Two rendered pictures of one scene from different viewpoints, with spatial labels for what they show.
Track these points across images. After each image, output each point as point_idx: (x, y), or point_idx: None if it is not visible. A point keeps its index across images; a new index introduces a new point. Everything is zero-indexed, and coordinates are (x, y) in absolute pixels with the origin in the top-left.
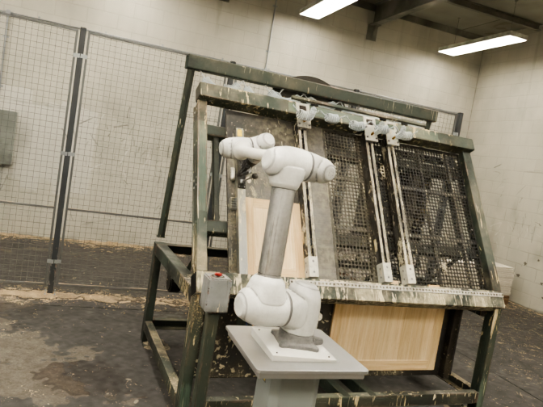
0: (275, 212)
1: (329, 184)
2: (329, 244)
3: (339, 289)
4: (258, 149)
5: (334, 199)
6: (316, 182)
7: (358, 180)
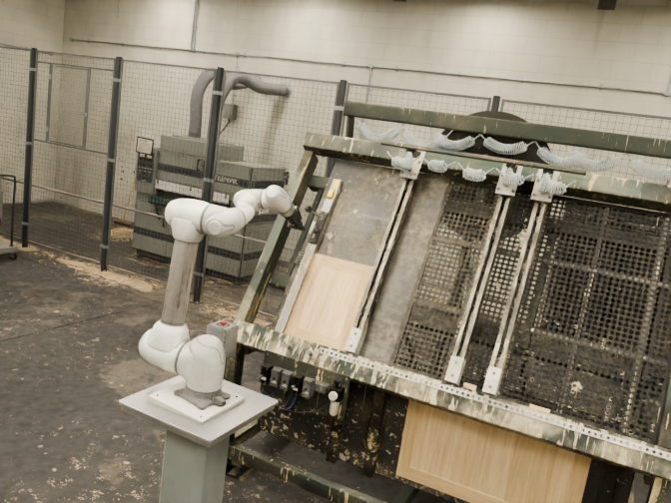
0: (171, 261)
1: (429, 248)
2: (396, 319)
3: (378, 373)
4: (239, 202)
5: (429, 266)
6: (412, 244)
7: (476, 246)
